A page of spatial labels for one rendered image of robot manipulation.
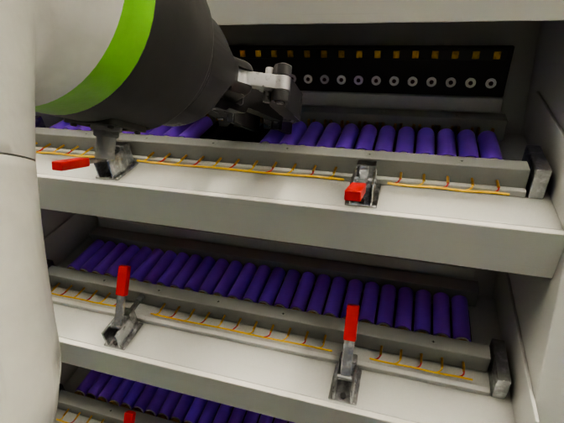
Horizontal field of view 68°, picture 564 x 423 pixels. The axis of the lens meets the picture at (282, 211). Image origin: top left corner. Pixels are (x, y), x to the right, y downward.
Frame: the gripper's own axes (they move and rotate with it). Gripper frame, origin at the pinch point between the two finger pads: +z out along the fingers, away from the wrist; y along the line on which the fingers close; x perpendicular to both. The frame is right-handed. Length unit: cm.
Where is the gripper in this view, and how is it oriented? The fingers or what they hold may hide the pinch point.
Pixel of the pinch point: (263, 113)
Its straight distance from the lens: 43.7
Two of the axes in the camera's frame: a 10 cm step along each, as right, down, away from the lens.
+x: 1.0, -9.9, -0.8
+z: 2.8, -0.5, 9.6
